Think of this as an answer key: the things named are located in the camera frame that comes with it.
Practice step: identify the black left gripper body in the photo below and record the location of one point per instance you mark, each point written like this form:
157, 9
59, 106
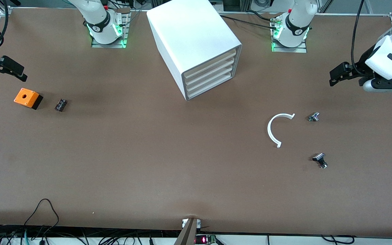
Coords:
359, 67

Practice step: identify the white drawer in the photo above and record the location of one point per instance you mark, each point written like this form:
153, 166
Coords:
211, 64
211, 85
211, 78
211, 71

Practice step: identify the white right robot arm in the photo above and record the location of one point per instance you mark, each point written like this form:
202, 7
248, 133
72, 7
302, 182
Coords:
100, 20

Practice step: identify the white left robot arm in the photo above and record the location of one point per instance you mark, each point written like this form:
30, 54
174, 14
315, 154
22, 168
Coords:
296, 23

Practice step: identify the white drawer cabinet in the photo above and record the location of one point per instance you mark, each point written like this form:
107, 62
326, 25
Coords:
189, 34

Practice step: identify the small silver metal knob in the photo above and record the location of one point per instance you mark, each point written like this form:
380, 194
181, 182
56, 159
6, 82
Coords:
313, 117

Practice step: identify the black cylindrical capacitor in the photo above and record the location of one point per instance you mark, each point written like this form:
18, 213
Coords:
61, 105

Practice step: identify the black-headed metal bolt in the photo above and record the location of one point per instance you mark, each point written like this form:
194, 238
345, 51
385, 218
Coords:
319, 158

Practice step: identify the device with red display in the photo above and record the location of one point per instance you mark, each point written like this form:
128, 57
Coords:
204, 240

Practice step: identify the orange button enclosure box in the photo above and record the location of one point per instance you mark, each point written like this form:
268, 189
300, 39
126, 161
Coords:
26, 97

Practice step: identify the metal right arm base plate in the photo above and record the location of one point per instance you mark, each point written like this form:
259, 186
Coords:
107, 45

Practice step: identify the white post bracket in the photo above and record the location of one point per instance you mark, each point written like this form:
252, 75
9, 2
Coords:
184, 223

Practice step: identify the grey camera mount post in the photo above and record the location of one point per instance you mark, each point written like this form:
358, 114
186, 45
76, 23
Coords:
187, 234

